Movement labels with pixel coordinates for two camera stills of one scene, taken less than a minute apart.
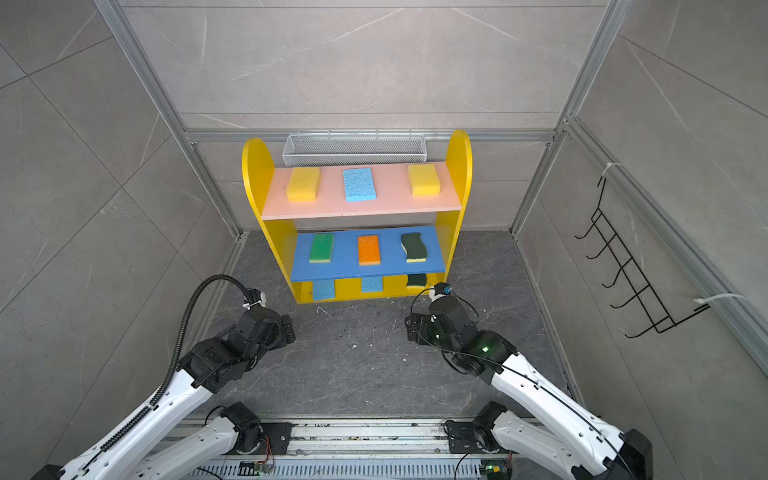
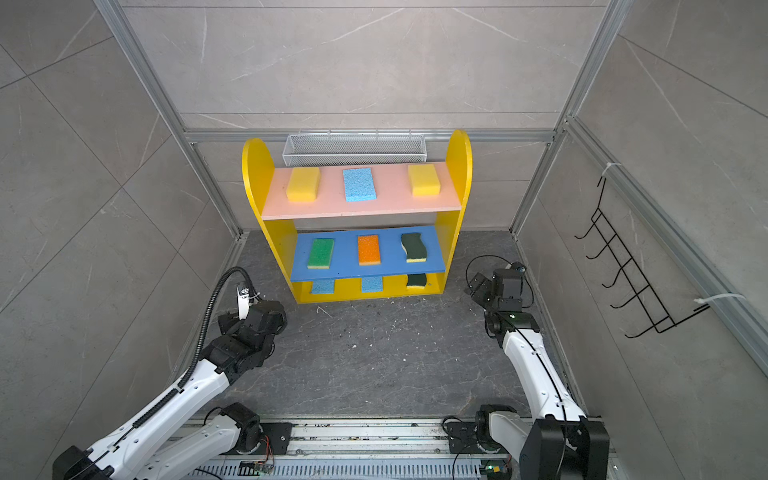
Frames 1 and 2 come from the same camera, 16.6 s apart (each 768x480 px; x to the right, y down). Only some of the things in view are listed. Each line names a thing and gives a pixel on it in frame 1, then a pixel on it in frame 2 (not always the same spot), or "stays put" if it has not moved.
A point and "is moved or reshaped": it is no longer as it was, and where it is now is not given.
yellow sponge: x=303 y=184 stays put
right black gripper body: x=428 y=333 → x=485 y=294
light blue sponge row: x=371 y=284 stays put
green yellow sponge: x=322 y=248 is moved or reshaped
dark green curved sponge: x=416 y=279 stays put
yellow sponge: x=424 y=180 stays put
